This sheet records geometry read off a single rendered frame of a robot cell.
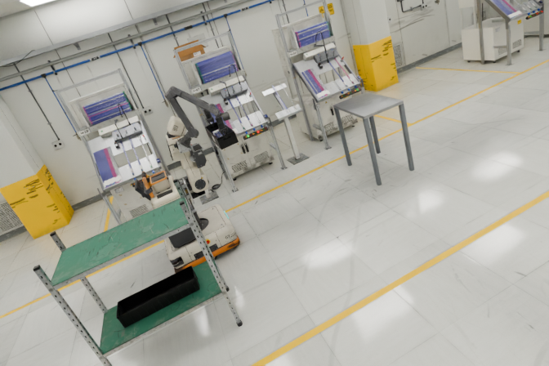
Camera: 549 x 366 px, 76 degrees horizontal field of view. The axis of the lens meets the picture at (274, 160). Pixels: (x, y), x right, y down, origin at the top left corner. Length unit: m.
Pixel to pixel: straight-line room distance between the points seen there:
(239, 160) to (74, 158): 2.85
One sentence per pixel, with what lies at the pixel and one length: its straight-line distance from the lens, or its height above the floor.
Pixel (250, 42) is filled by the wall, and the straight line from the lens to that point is 6.47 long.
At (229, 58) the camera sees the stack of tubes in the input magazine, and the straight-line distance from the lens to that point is 4.82.
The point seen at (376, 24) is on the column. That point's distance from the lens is 7.01.
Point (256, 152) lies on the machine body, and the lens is 4.95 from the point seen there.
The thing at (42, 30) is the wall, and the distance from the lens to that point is 6.33.
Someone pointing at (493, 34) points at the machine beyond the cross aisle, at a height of 0.50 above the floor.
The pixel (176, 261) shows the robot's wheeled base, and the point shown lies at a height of 0.21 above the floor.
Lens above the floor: 1.99
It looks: 22 degrees down
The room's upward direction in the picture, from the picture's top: 19 degrees counter-clockwise
